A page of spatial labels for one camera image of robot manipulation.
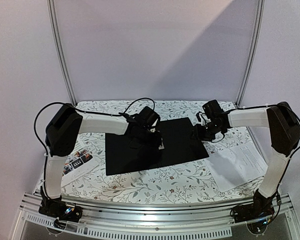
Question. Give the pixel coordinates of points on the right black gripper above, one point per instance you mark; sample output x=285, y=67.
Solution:
x=201, y=132

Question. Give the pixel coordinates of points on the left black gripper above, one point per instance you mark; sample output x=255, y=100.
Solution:
x=154, y=143

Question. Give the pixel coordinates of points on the silver folder clip mechanism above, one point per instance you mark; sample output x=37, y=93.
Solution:
x=161, y=147

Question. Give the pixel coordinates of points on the black clip folder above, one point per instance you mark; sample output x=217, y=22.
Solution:
x=179, y=146

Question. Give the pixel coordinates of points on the colour printed brochure sheet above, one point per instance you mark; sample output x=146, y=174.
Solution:
x=86, y=157

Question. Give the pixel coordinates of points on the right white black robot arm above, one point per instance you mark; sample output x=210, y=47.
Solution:
x=284, y=129

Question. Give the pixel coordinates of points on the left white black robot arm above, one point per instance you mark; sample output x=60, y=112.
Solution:
x=60, y=139

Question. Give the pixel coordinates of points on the white text paper sheet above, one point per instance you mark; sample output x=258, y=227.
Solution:
x=235, y=166

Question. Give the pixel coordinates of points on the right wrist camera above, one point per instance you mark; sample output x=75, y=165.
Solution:
x=212, y=109

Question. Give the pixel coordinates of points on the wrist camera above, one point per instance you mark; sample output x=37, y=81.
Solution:
x=149, y=117
x=212, y=109

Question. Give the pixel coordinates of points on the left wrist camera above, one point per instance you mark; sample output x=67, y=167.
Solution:
x=149, y=117

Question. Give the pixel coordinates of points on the perforated white cable tray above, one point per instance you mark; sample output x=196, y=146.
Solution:
x=42, y=228

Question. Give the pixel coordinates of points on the right aluminium frame post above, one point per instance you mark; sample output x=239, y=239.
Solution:
x=252, y=51

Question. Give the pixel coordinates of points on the aluminium frame post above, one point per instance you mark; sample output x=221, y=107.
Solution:
x=52, y=11
x=252, y=51

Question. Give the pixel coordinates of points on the aluminium mounting rail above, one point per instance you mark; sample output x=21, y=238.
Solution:
x=156, y=214

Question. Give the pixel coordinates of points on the left aluminium frame post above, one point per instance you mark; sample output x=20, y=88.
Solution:
x=52, y=11

